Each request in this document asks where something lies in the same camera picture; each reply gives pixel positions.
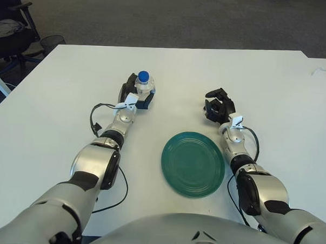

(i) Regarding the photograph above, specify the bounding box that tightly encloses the black wire mesh wastebasket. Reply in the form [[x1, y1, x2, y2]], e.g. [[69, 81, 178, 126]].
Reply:
[[39, 34, 67, 58]]

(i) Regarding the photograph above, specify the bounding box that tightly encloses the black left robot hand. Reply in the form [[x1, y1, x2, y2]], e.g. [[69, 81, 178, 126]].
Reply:
[[117, 72, 157, 111]]

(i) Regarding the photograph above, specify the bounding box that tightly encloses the green round plate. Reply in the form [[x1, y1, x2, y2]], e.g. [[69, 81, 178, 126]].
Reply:
[[159, 130, 228, 199]]

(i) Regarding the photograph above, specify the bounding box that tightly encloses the black office chair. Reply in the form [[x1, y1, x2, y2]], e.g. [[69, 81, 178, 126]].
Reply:
[[0, 0, 44, 77]]

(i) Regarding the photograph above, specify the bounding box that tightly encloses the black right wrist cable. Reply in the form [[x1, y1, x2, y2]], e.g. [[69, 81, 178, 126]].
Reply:
[[224, 126, 261, 227]]

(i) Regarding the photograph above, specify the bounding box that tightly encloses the grey cloth on chair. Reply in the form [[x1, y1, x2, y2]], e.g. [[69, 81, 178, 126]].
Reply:
[[0, 19, 26, 40]]

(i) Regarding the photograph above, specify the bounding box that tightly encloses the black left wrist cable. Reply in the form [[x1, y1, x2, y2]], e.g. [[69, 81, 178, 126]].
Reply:
[[85, 101, 132, 215]]

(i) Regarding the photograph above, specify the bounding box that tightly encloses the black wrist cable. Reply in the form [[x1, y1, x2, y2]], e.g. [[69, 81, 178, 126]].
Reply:
[[85, 101, 132, 215], [224, 126, 261, 227]]

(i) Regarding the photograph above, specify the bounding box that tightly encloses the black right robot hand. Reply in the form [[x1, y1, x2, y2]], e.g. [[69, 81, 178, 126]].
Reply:
[[202, 87, 237, 125]]

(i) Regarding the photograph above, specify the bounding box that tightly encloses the clear bottle with blue cap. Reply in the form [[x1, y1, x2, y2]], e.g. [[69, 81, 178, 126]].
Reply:
[[134, 70, 157, 97]]

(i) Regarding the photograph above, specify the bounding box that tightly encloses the grey robot torso shell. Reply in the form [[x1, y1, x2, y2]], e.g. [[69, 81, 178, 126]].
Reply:
[[82, 209, 322, 244]]

